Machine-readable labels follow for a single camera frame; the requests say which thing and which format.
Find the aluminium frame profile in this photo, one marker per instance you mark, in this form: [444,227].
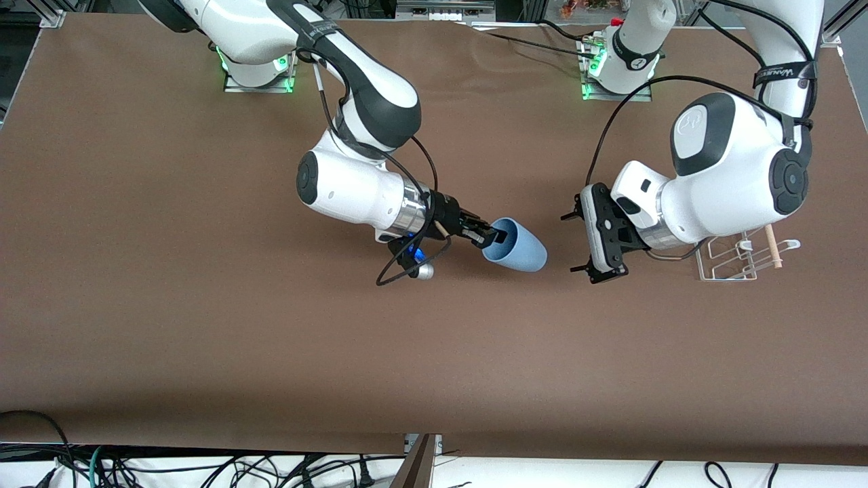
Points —
[833,30]
[53,17]

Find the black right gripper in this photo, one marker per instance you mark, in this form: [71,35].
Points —
[448,211]

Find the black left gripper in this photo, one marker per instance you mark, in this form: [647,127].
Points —
[631,238]

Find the grey equipment box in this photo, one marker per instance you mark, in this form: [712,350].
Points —
[441,10]

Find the metal corner bracket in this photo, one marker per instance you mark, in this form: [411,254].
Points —
[438,444]

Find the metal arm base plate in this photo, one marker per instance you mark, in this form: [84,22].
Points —
[261,88]
[637,95]

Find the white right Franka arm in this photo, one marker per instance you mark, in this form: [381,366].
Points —
[366,196]

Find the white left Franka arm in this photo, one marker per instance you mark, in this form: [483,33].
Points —
[732,156]

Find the brown table cover sheet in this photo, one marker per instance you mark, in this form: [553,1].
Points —
[203,305]

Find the blue plastic cup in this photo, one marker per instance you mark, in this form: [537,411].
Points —
[525,254]

